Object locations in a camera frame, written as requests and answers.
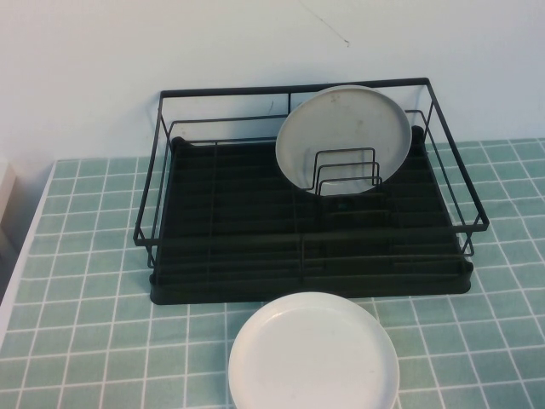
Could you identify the grey-white round plate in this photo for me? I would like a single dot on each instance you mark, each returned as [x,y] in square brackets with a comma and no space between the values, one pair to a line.
[340,123]

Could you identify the beige cabinet side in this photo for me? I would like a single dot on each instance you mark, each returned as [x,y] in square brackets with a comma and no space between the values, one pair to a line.
[5,204]

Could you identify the white round plate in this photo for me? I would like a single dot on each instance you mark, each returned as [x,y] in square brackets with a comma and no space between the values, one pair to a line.
[311,358]

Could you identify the black plastic drain tray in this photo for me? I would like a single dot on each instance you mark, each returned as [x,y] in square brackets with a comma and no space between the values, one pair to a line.
[238,213]

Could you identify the green tiled table cover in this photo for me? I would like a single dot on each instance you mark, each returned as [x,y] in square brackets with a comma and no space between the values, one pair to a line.
[85,341]

